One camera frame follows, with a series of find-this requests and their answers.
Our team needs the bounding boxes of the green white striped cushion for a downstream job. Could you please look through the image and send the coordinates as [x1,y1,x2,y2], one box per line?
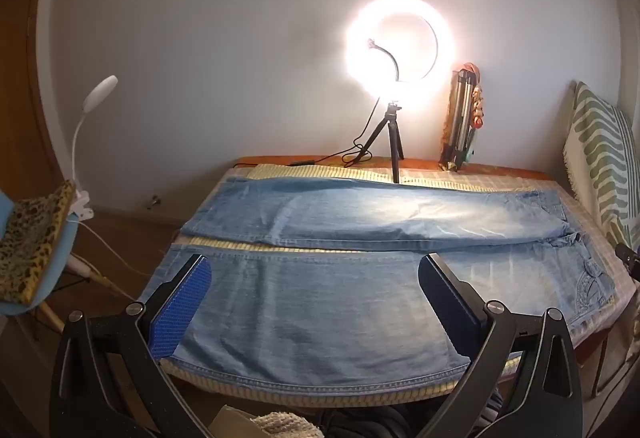
[562,81,640,249]

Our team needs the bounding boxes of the light blue denim pants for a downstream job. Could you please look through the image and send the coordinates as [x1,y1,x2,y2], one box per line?
[139,178,618,391]

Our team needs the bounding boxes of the black gooseneck phone holder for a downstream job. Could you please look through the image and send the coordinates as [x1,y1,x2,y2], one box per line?
[367,37,403,84]

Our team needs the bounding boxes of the black ring light cable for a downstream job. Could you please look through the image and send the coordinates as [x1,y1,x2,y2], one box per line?
[290,98,382,167]

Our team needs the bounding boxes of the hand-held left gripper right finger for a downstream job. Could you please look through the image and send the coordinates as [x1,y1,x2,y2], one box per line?
[417,254,586,438]

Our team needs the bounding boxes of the checked bedsheet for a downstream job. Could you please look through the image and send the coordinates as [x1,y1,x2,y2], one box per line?
[220,165,640,349]

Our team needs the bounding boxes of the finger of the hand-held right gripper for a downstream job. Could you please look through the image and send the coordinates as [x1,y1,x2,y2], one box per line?
[615,242,640,280]

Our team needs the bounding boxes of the wooden bed frame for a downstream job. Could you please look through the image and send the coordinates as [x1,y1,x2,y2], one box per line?
[575,318,640,419]

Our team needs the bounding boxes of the light blue chair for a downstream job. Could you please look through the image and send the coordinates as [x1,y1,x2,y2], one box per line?
[0,191,126,334]

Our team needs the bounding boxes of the yellow striped cloth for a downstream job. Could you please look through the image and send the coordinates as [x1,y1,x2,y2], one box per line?
[160,164,523,408]

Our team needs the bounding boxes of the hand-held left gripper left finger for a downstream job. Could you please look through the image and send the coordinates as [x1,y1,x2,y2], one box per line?
[49,254,213,438]

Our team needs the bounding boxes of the orange patterned bed cover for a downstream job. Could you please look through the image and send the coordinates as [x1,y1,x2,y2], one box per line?
[235,155,551,180]

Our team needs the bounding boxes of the white clip-on lamp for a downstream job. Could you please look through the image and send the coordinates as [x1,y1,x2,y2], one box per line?
[70,75,119,221]

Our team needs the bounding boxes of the leopard print cushion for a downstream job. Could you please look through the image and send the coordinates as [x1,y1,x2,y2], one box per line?
[0,181,77,306]

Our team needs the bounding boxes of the beige knitted cloth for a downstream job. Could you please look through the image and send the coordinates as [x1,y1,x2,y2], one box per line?
[250,412,321,438]

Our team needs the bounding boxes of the wooden door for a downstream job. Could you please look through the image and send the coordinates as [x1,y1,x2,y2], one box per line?
[0,0,66,199]

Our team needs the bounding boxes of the folded stand with colourful cloth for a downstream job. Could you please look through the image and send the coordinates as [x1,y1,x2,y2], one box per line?
[439,62,487,171]

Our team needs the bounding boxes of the round ring light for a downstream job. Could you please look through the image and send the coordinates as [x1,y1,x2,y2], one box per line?
[344,0,456,102]

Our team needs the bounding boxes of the black small tripod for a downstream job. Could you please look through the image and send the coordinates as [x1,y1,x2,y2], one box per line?
[350,102,406,184]

